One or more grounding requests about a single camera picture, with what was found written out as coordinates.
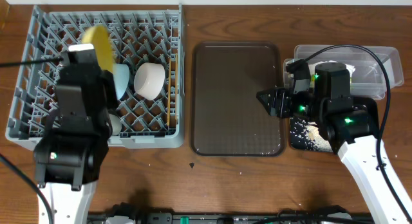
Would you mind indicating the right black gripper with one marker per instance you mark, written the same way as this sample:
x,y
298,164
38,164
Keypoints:
x,y
280,98

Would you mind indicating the white napkin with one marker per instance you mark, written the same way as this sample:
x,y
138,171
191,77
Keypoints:
x,y
349,67

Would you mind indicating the wooden chopstick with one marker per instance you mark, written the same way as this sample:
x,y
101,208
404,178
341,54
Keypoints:
x,y
169,93
176,75

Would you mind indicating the light blue bowl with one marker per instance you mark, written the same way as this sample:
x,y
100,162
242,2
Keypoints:
x,y
121,76

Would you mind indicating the white paper cup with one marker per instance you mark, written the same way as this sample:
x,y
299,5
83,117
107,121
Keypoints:
x,y
115,124

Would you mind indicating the yellow plate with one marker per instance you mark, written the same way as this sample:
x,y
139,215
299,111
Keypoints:
x,y
98,36

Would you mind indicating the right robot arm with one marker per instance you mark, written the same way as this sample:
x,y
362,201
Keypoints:
x,y
366,159

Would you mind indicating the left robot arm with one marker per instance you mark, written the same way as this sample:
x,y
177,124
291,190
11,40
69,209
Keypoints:
x,y
75,139

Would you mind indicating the dark brown serving tray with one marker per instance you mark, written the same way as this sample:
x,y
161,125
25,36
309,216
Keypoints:
x,y
227,119

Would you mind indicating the black tray bin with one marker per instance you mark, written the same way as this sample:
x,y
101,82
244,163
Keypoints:
x,y
337,128

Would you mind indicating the spilled rice grains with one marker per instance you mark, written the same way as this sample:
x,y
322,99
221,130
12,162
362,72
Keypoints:
x,y
305,136

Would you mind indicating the grey dish rack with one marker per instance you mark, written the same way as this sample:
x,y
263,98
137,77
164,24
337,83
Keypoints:
x,y
136,37

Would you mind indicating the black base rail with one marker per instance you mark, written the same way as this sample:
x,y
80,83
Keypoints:
x,y
125,213

